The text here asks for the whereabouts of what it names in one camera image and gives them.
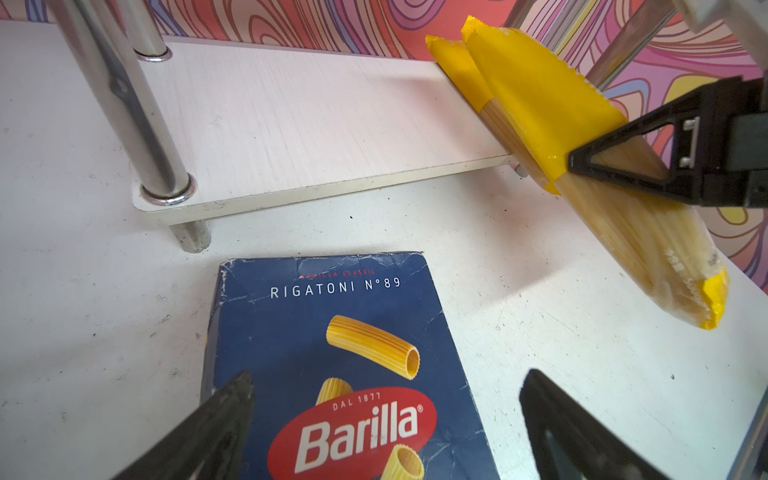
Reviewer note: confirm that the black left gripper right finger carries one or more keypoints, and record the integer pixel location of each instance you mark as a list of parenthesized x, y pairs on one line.
[(567, 442)]

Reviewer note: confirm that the white two-tier shelf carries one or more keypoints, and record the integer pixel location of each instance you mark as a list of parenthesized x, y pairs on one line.
[(214, 129)]

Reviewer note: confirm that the blue Barilla rigatoni box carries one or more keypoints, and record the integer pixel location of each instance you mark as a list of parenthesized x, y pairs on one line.
[(355, 371)]

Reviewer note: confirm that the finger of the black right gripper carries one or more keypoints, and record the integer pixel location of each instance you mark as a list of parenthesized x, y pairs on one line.
[(718, 152)]

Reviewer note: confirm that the yellow Pastatime spaghetti bag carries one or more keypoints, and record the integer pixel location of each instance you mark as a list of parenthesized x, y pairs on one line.
[(663, 245), (455, 61)]

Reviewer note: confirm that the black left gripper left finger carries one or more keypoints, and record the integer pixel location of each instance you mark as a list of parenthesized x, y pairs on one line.
[(208, 444)]

